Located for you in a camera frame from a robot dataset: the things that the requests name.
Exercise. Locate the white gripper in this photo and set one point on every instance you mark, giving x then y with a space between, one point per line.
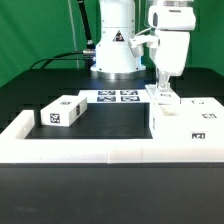
172 25

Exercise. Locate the white cabinet door panel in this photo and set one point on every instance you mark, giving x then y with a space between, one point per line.
203 107

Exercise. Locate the white cabinet body box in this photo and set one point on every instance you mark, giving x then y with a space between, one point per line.
170 123

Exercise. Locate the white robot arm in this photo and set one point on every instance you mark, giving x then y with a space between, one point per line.
119 51

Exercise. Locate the white cabinet top block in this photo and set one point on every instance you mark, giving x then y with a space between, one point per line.
63 111

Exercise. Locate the white base tag plate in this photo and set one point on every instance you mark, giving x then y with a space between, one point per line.
115 96

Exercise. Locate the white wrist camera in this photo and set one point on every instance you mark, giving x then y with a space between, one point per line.
136 44

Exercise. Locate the white U-shaped obstacle wall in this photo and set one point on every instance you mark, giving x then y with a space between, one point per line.
16 147

